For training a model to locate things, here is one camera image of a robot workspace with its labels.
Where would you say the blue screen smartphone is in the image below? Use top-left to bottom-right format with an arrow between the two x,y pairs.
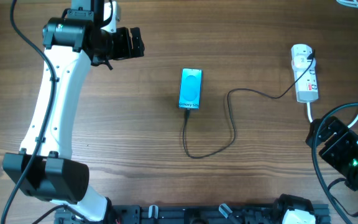
178,68 -> 203,110

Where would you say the white power strip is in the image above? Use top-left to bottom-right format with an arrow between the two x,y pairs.
291,44 -> 319,103

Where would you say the black charger cable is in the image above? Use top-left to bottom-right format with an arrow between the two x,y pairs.
182,51 -> 317,160

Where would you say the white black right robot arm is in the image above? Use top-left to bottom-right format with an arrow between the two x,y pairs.
305,116 -> 358,217

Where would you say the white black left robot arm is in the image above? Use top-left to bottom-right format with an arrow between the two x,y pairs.
2,1 -> 145,223

